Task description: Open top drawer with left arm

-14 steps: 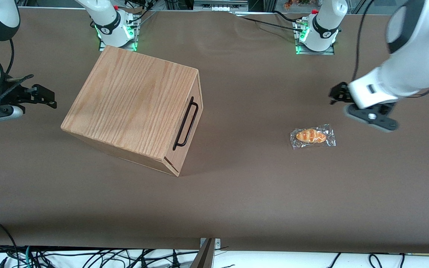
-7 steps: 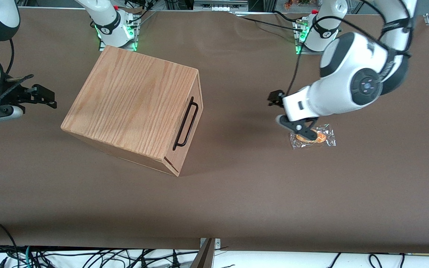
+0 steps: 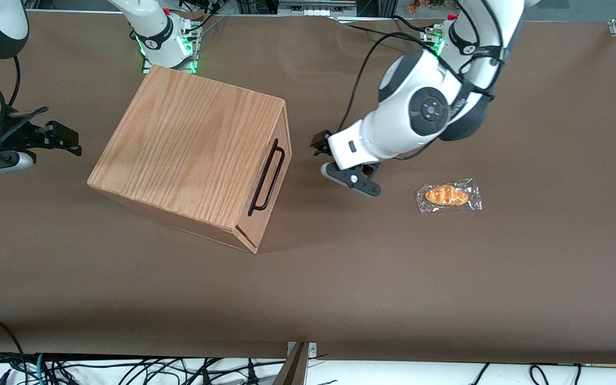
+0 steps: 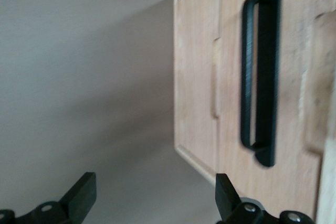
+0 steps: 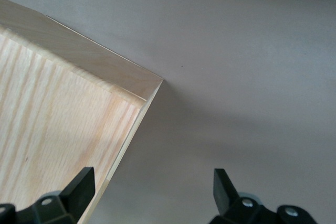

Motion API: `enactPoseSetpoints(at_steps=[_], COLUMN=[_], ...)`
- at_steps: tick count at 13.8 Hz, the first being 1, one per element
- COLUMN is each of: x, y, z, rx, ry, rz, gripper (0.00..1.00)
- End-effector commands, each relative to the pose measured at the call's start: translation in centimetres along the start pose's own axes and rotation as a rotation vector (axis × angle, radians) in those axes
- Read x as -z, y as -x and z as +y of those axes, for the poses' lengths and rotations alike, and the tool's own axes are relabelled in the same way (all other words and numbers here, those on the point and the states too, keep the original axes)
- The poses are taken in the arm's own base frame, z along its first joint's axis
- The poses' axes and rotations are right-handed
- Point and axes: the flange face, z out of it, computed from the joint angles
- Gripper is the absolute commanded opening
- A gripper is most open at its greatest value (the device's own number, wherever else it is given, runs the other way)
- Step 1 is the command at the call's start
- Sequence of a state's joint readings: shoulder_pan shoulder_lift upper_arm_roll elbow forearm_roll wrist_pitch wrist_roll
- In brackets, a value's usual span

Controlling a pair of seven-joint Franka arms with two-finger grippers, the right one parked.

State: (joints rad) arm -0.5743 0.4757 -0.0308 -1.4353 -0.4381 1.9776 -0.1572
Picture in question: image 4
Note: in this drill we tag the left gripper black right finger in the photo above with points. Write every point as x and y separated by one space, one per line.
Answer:
231 208

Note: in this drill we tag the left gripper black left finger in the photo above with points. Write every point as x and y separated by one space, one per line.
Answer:
73 205

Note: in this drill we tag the wooden drawer with notch grip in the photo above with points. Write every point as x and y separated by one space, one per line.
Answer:
194 77

